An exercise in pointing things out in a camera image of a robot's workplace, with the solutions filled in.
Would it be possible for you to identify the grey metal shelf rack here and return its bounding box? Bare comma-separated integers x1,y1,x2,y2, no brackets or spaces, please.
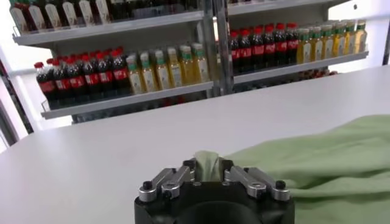
213,0,370,94
12,0,222,124

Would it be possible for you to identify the green-cap brown tea bottle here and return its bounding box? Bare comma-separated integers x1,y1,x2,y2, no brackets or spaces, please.
26,0,46,31
9,0,30,34

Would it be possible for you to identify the red-cap cola bottle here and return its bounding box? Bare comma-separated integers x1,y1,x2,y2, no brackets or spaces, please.
110,49,132,95
274,23,288,66
251,26,265,70
239,29,253,72
65,57,88,103
229,30,241,74
96,52,116,97
286,21,299,65
80,54,101,100
51,59,73,106
263,24,277,68
34,61,59,110

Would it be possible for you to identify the black diagonal pole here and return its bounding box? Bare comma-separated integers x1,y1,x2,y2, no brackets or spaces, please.
382,21,390,66
0,59,34,135

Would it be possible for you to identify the green t-shirt with red print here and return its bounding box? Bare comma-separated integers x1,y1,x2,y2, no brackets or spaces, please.
194,114,390,224

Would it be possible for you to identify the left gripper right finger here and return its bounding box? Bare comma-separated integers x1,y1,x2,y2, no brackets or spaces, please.
221,159,291,202

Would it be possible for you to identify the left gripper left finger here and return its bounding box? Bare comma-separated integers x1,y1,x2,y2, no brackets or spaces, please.
138,158,197,204

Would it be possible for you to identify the yellow juice bottle green label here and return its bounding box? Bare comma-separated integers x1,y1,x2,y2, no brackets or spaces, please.
166,47,183,88
297,27,312,64
331,23,347,58
321,24,335,60
139,51,159,92
310,26,324,61
344,20,356,55
191,43,211,83
153,49,171,90
179,44,197,85
126,54,146,94
355,19,368,54

